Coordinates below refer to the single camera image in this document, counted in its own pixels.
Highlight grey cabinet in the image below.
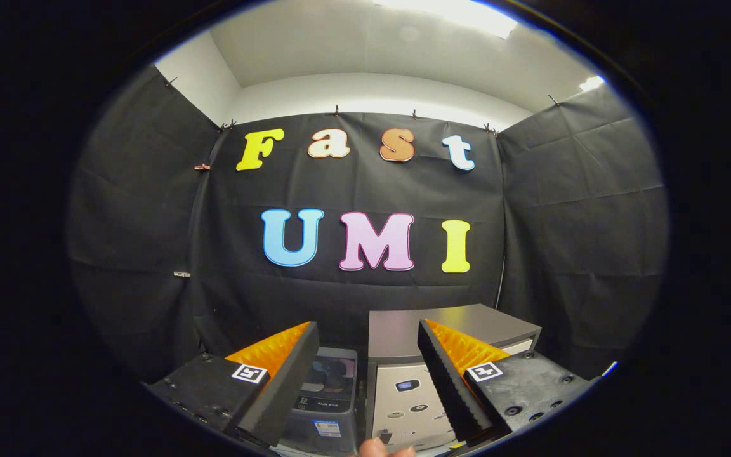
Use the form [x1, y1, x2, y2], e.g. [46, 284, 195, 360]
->
[365, 303, 543, 453]

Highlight black backdrop cloth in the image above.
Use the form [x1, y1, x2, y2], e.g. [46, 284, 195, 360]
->
[67, 63, 669, 385]

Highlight dark grey washing machine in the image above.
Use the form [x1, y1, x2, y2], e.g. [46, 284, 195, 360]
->
[280, 346, 361, 454]

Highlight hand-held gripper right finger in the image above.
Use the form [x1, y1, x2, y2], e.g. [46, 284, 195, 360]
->
[416, 318, 595, 446]

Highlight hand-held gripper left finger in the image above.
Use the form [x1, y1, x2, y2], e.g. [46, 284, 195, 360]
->
[147, 321, 320, 448]

